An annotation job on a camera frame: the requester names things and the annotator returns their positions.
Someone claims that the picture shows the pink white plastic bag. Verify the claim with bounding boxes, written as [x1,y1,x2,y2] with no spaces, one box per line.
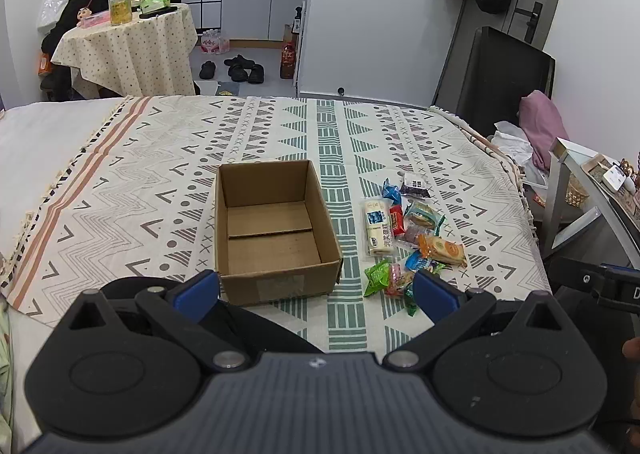
[200,29,230,54]

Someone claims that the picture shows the green trimmed cake pack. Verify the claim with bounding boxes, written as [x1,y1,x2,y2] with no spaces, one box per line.
[405,200,445,235]

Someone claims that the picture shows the brown cardboard box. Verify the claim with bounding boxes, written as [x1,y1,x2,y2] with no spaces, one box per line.
[214,160,343,306]

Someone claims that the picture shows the pink cloth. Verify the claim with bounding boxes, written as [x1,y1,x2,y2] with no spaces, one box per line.
[518,90,568,171]

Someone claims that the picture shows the dark green snack pack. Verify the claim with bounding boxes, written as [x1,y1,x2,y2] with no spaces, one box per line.
[402,283,419,316]

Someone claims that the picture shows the white long cracker pack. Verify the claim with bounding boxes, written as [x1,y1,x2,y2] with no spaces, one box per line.
[363,198,394,256]

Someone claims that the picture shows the black chair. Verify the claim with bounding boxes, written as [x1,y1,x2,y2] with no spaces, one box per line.
[434,26,556,136]

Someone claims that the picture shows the round table with dotted cloth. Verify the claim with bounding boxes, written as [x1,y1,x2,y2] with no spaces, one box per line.
[52,4,198,100]

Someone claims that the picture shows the small blue snack pack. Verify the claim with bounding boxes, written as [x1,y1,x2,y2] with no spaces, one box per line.
[405,249,431,272]

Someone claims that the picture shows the purple clear snack pack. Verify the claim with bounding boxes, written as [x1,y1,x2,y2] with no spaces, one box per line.
[399,224,430,247]

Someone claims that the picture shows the blue candy wrapper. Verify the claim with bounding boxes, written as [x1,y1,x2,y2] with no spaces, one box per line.
[381,179,402,206]

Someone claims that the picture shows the bright green snack pack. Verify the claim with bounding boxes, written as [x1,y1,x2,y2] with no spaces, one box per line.
[363,259,390,297]

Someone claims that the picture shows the green purple candy pack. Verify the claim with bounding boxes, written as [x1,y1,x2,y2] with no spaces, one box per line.
[430,261,447,276]

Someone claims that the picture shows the orange biscuit pack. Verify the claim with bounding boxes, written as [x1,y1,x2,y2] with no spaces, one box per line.
[418,234,466,268]

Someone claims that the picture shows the red snack bar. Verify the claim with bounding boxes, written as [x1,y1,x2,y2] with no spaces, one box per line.
[390,205,406,237]

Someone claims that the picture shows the person's hand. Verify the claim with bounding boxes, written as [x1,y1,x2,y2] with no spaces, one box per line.
[623,337,640,362]

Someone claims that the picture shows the white side table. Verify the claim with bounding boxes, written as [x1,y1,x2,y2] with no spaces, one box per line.
[541,135,640,270]

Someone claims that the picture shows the clear colourful candy pack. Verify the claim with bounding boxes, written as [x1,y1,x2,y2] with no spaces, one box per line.
[384,263,414,298]

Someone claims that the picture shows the black shoes pile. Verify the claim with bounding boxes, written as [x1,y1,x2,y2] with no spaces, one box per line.
[198,55,265,84]

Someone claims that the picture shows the black white snack pack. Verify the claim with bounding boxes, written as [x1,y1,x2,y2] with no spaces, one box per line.
[400,171,431,198]

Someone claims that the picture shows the white kitchen cabinet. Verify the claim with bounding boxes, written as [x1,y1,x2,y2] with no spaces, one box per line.
[221,0,306,41]

